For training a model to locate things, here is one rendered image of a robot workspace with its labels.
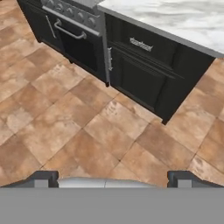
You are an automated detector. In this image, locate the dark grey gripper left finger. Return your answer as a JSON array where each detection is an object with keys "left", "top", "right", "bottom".
[{"left": 2, "top": 170, "right": 60, "bottom": 189}]

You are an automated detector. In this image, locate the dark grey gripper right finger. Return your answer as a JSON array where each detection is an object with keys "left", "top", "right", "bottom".
[{"left": 166, "top": 170, "right": 224, "bottom": 189}]

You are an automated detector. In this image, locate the black and steel stove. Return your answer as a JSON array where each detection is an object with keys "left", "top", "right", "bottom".
[{"left": 39, "top": 0, "right": 111, "bottom": 88}]

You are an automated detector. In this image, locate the black cupboard door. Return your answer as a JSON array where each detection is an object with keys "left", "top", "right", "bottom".
[
  {"left": 17, "top": 0, "right": 64, "bottom": 54},
  {"left": 108, "top": 46, "right": 175, "bottom": 114}
]

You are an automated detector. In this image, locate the black oven door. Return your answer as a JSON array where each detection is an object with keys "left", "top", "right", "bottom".
[{"left": 54, "top": 24, "right": 108, "bottom": 86}]

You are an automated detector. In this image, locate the black drawer front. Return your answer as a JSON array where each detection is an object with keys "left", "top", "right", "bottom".
[{"left": 105, "top": 13, "right": 180, "bottom": 65}]

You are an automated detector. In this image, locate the silver cupboard door handle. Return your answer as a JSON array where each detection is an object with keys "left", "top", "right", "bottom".
[
  {"left": 45, "top": 15, "right": 58, "bottom": 39},
  {"left": 107, "top": 46, "right": 114, "bottom": 72}
]

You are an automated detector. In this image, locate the silver drawer handle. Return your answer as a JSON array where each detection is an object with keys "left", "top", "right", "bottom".
[{"left": 129, "top": 37, "right": 154, "bottom": 53}]

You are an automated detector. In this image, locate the silver oven door handle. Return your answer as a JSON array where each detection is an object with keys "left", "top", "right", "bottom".
[{"left": 53, "top": 18, "right": 88, "bottom": 40}]

